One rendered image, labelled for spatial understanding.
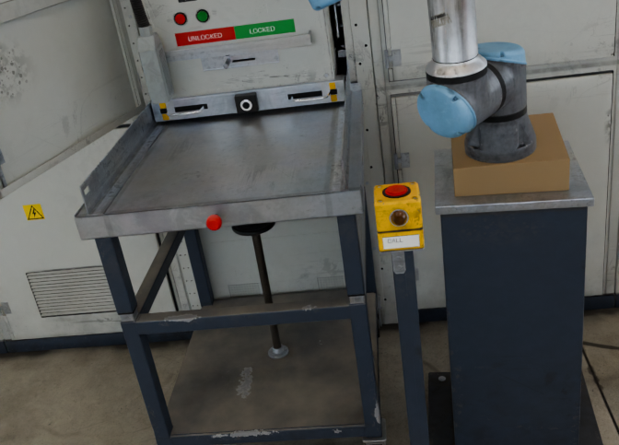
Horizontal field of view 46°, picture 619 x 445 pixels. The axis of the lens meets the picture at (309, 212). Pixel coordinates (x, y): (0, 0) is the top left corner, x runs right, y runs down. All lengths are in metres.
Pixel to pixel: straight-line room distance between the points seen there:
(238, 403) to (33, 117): 0.90
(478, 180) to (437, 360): 0.89
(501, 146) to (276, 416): 0.90
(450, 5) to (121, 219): 0.80
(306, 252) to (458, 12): 1.19
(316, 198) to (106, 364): 1.31
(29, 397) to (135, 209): 1.15
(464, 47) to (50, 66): 1.06
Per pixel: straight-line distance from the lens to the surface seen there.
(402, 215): 1.25
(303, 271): 2.38
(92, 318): 2.63
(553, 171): 1.59
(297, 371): 2.07
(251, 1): 1.95
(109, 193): 1.70
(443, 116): 1.42
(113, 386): 2.50
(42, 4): 1.95
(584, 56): 2.17
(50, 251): 2.53
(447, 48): 1.39
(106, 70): 2.14
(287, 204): 1.51
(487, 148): 1.56
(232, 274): 2.42
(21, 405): 2.58
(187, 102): 2.06
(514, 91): 1.53
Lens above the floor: 1.45
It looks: 26 degrees down
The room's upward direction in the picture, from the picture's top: 9 degrees counter-clockwise
